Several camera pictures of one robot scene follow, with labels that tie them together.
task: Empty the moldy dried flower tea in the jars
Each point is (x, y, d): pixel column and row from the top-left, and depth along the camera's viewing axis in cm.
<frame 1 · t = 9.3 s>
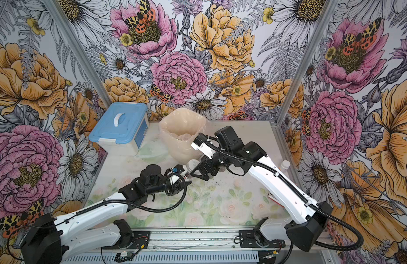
left hand: (185, 179, 78), fingers open
right hand: (199, 170, 66), fingers open
blue lidded storage box: (122, 128, 96), point 18 cm above the table
bin with pink bag: (179, 127, 99), point 17 cm above the table

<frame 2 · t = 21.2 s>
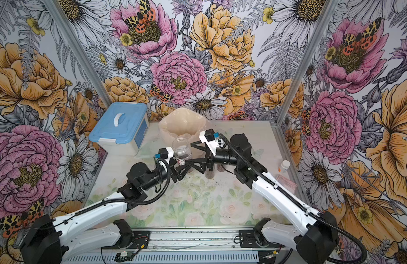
left hand: (189, 161, 70), fingers open
right hand: (189, 156, 63), fingers open
the named things where they were.

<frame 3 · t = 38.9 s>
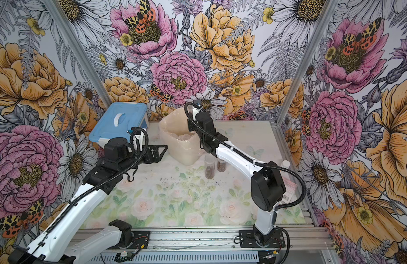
left hand: (159, 152, 73), fingers open
right hand: (191, 115, 82), fingers open
the named things where they were.

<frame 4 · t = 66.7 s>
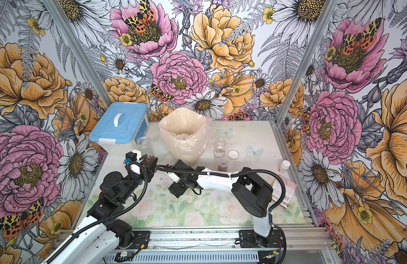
left hand: (151, 161, 74), fingers open
right hand: (177, 189, 85), fingers open
clear jar with rose tea: (220, 148, 94), point 14 cm above the table
white jar lid: (233, 154, 104), point 2 cm above the table
the other named things where they were.

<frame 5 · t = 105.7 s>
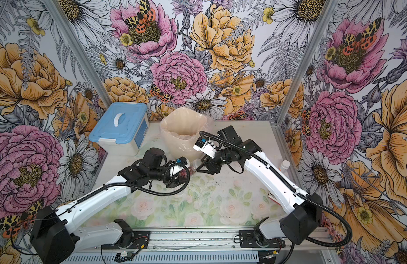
left hand: (184, 178, 77), fingers open
right hand: (202, 168, 71), fingers open
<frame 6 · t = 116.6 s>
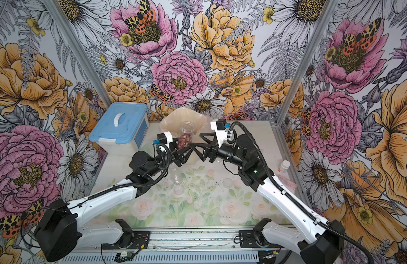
left hand: (192, 143, 68), fingers open
right hand: (194, 144, 62), fingers open
clear jar lid: (179, 190, 91), on the table
